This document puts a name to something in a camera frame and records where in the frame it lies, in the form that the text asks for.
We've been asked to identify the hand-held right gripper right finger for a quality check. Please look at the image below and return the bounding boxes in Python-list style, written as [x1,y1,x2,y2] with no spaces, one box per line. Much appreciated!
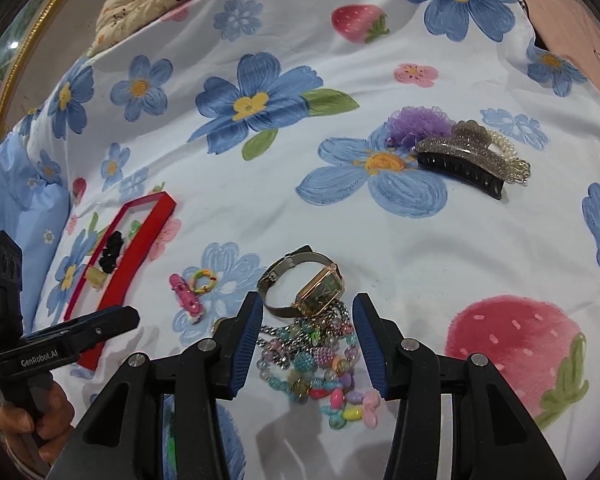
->
[352,292,568,480]

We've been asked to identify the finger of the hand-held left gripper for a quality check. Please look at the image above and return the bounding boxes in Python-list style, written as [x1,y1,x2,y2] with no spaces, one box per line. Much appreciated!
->
[22,305,141,353]

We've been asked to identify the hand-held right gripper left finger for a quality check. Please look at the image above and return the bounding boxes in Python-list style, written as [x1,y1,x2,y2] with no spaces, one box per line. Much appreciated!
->
[45,291,265,480]

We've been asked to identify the silver chain bracelet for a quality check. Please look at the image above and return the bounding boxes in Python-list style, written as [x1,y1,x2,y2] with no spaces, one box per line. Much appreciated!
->
[257,300,357,368]

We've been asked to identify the pastel beaded bracelet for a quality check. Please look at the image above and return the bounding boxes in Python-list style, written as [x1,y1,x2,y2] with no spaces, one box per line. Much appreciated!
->
[260,322,382,432]

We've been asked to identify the black scrunchie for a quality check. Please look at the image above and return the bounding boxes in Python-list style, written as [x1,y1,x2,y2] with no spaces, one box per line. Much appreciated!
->
[97,232,127,274]

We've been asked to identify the pink hair clip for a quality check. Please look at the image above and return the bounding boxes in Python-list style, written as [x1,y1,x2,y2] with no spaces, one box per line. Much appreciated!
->
[169,273,204,324]

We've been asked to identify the rose gold square wristwatch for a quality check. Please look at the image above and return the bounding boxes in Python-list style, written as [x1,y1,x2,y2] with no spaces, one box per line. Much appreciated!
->
[257,245,349,319]

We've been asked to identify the multicoloured rubber hair tie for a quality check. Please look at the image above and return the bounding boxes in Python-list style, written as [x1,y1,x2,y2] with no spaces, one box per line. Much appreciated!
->
[190,269,219,295]

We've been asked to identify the red shallow box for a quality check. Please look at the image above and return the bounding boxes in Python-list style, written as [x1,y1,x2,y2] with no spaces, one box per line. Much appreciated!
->
[62,191,177,368]

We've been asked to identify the person's left hand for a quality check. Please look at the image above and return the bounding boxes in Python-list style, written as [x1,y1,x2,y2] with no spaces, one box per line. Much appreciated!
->
[0,382,77,462]

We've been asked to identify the light blue flowered pillow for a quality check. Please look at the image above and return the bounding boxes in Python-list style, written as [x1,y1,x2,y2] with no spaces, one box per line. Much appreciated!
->
[0,132,72,336]

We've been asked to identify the floral strawberry print bedsheet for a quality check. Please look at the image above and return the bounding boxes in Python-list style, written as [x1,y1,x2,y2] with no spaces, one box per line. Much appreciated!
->
[0,0,600,480]

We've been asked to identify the black hair claw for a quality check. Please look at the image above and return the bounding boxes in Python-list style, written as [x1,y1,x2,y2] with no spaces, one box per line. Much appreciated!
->
[416,151,506,201]

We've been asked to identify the glitter hair claw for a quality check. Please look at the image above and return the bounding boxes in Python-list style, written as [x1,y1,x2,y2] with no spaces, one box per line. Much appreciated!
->
[412,120,531,187]

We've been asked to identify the gold framed picture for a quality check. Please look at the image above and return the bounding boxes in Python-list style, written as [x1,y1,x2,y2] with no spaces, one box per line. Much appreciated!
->
[0,0,101,147]

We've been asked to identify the cream folded panda blanket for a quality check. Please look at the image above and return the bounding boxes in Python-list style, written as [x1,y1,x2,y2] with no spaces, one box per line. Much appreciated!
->
[87,0,233,57]

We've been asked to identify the pink printed cloth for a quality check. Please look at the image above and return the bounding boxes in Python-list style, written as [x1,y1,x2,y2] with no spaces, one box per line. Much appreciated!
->
[480,0,600,126]

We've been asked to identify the pearl hair tie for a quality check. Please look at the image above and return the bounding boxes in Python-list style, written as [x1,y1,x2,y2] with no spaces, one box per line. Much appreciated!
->
[489,129,531,181]

